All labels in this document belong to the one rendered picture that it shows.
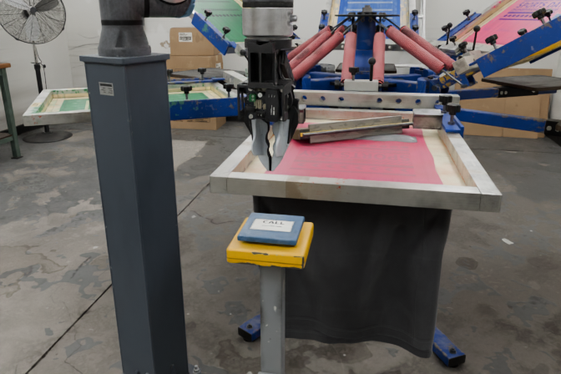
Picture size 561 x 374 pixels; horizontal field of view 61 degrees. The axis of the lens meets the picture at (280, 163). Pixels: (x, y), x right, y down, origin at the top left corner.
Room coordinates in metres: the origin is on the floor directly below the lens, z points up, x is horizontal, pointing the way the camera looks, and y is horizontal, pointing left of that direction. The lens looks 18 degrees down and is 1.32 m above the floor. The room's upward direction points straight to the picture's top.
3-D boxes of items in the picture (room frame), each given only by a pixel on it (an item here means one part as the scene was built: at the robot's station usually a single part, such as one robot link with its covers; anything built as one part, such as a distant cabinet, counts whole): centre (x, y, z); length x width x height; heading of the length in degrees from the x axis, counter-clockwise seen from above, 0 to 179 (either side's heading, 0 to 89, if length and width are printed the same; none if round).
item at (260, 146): (0.73, 0.03, 1.12); 0.06 x 0.03 x 0.09; 168
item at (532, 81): (2.54, -1.04, 0.91); 1.34 x 0.40 x 0.08; 109
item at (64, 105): (2.02, 0.45, 1.05); 1.08 x 0.61 x 0.23; 109
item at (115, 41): (1.44, 0.46, 1.25); 0.15 x 0.15 x 0.10
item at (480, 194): (1.28, -0.21, 0.97); 0.79 x 0.58 x 0.04; 169
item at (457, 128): (1.47, -0.53, 0.97); 0.30 x 0.05 x 0.07; 169
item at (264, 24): (0.73, 0.02, 1.30); 0.08 x 0.08 x 0.05
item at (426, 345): (1.00, -0.15, 0.74); 0.45 x 0.03 x 0.43; 79
